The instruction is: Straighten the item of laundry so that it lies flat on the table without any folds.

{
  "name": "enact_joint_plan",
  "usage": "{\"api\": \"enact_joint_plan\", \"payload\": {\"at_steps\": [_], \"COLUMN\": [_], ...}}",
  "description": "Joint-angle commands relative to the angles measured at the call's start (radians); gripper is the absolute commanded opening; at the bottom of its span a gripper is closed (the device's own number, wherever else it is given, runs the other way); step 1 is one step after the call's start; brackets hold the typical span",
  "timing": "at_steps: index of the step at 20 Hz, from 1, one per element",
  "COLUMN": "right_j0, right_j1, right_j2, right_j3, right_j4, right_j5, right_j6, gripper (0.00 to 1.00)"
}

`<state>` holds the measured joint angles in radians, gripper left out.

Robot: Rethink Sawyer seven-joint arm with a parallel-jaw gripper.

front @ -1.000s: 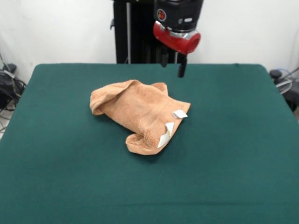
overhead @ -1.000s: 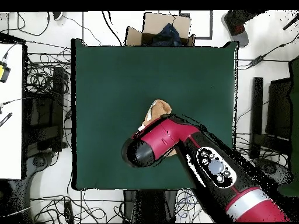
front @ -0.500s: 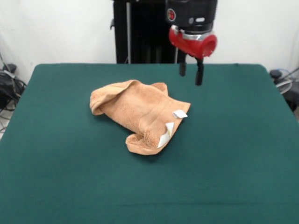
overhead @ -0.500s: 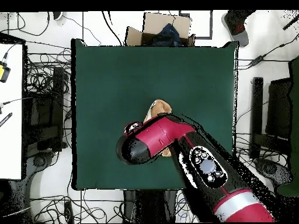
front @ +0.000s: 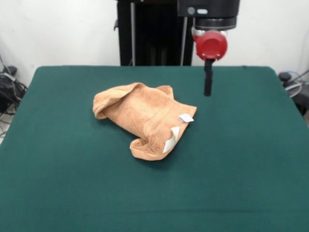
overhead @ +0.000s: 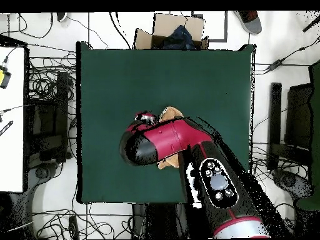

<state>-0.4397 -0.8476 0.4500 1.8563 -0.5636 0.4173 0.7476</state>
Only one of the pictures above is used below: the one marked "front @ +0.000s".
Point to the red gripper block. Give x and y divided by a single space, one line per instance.
212 45

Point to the tan terry towel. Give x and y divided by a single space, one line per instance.
144 116

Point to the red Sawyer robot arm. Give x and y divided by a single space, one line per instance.
212 9

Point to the black equipment stand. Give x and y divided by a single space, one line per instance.
303 101

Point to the dark green table cloth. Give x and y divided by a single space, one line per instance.
72 193

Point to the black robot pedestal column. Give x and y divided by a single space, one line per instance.
149 36

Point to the grey pedestal leg foot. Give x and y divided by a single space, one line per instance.
10 70
285 76

